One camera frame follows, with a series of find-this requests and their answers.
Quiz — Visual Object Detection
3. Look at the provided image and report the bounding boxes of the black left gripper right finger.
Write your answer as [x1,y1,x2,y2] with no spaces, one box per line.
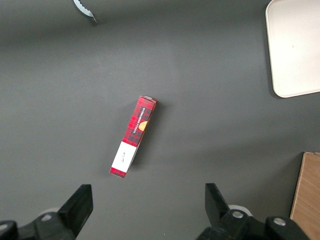
[196,183,311,240]

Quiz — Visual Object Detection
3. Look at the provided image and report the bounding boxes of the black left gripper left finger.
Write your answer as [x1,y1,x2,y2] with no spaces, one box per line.
[0,184,94,240]

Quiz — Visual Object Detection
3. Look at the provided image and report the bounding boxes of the cream plastic tray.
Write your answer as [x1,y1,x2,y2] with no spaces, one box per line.
[265,0,320,99]

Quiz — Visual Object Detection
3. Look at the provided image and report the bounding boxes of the brown wooden board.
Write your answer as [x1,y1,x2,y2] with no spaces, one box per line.
[289,151,320,240]

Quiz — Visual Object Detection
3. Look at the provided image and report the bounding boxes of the red tartan shortbread box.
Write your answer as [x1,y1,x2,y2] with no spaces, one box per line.
[109,95,159,179]

